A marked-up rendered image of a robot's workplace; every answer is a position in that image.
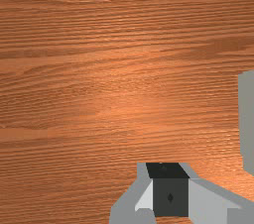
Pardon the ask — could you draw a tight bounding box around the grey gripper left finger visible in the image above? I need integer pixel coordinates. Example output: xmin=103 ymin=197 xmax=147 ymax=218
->
xmin=108 ymin=162 xmax=172 ymax=224

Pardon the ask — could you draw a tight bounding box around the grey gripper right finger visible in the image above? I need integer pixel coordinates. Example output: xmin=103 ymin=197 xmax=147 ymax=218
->
xmin=162 ymin=162 xmax=254 ymax=224

